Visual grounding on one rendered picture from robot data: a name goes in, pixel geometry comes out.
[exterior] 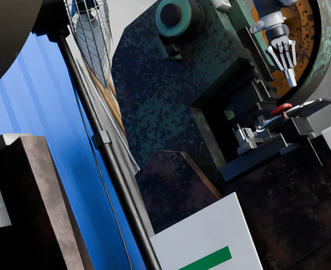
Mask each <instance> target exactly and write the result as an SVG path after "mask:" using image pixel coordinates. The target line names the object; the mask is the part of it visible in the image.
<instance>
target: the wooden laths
mask: <svg viewBox="0 0 331 270"><path fill-rule="evenodd" d="M81 58H82V60H83V61H84V63H85V65H86V67H87V69H88V71H89V72H90V74H91V76H92V78H93V80H94V81H95V83H96V85H97V87H98V89H99V91H100V92H101V94H102V96H103V98H104V100H105V102H106V103H107V105H108V107H109V109H110V111H111V112H112V114H113V116H114V118H115V120H116V121H117V123H118V125H119V127H120V129H121V131H122V132H123V134H124V136H125V137H126V134H125V130H124V127H123V125H122V117H121V112H120V110H119V108H118V106H117V104H116V103H115V101H114V99H113V98H112V96H111V94H110V92H109V90H108V89H105V88H104V87H103V86H102V85H101V84H100V83H99V81H98V80H97V79H96V78H95V77H94V75H93V73H92V72H91V70H90V69H89V67H88V65H87V64H86V62H85V60H84V59H83V57H82V55H81ZM76 60H77V62H78V63H79V65H80V67H81V69H82V71H83V73H84V74H85V76H86V78H87V80H88V82H89V84H90V85H91V87H92V89H93V91H94V93H95V95H96V96H97V98H98V100H99V102H100V104H101V106H102V107H103V109H104V111H105V113H106V114H107V116H108V118H109V120H110V122H111V124H112V125H113V127H114V129H115V131H116V133H117V135H118V136H119V138H120V140H121V142H122V144H123V146H124V147H125V149H126V151H127V153H128V155H129V157H130V158H131V160H132V162H133V164H134V166H135V168H136V169H137V171H139V170H140V168H139V167H138V165H137V163H136V161H135V159H134V157H133V155H132V154H131V152H130V150H129V148H128V146H127V144H126V143H125V141H124V139H123V137H122V135H121V133H120V132H119V130H118V128H117V126H116V124H115V122H114V121H113V119H112V117H111V116H110V114H109V112H108V110H107V108H106V106H105V105H104V103H103V101H102V99H101V97H100V96H99V94H98V92H97V90H96V88H95V86H94V85H93V83H92V81H91V79H90V77H89V75H88V74H87V72H86V70H85V68H84V66H83V65H82V63H81V61H80V59H79V58H76ZM108 86H109V88H110V90H111V92H112V94H113V95H114V97H115V99H116V101H117V96H116V92H115V88H114V86H113V84H112V83H111V81H110V80H109V82H108ZM117 102H118V101H117Z"/></svg>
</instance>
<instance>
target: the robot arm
mask: <svg viewBox="0 0 331 270"><path fill-rule="evenodd" d="M298 1H299V0H253V3H254V6H255V8H256V10H257V12H258V17H259V21H258V22H257V23H256V24H255V25H254V26H253V27H251V28H250V32H251V33H259V32H261V31H264V30H266V32H265V34H266V37H267V40H268V42H269V47H268V48H267V49H266V50H265V53H266V54H268V55H269V57H270V58H271V60H272V62H273V63H274V65H275V67H276V69H277V70H278V71H282V72H283V73H284V76H285V79H287V80H288V83H289V86H290V87H294V86H297V84H296V81H295V78H294V76H295V73H294V70H293V68H294V66H295V65H297V64H296V54H295V43H296V42H295V41H291V40H289V38H288V37H287V34H286V31H285V28H284V26H282V23H284V20H286V17H283V16H282V13H281V8H289V7H292V6H294V5H295V4H296V3H297V2H298ZM287 46H289V53H288V47H287ZM273 50H274V51H275V53H276V55H277V57H278V59H277V57H276V55H275V54H274V52H273Z"/></svg>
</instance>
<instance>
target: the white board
mask: <svg viewBox="0 0 331 270"><path fill-rule="evenodd" d="M149 239H150V241H151V244H152V246H153V249H154V251H155V253H156V256H157V258H158V260H159V263H160V265H161V268H162V270H263V269H262V265H261V263H260V260H259V257H258V254H257V251H256V249H255V246H254V243H253V240H252V237H251V234H250V232H249V229H248V226H247V224H246V221H245V217H244V215H243V212H242V209H241V207H240V204H239V201H238V198H237V195H236V193H235V192H234V193H232V194H230V195H228V196H226V197H224V198H222V199H221V200H219V201H217V202H215V203H213V204H211V205H209V206H208V207H206V208H204V209H202V210H200V211H198V212H196V213H195V214H193V215H191V216H189V217H187V218H185V219H184V220H182V221H180V222H178V223H176V224H175V225H173V226H171V227H169V228H167V229H165V230H164V231H162V232H160V233H158V234H156V235H154V236H152V237H151V238H149Z"/></svg>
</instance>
